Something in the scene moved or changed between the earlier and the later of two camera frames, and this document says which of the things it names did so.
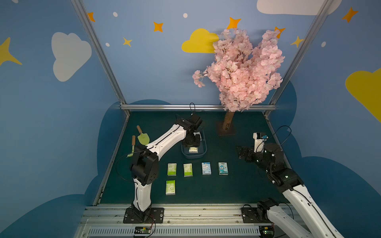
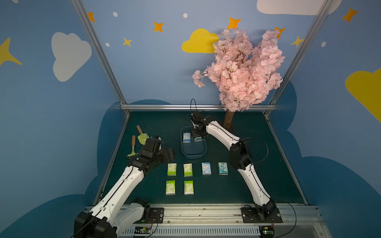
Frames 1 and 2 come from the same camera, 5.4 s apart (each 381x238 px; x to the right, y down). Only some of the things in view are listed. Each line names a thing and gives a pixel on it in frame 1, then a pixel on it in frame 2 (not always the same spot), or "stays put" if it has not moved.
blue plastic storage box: [202, 148] stays put
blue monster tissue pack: [223, 168] stays put
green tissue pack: [170, 187] stays put
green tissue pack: [193, 149] to [189, 188]
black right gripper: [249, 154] to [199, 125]
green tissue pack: [188, 170] stays put
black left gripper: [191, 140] to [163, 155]
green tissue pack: [171, 169] stays put
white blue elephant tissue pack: [206, 169] stays put
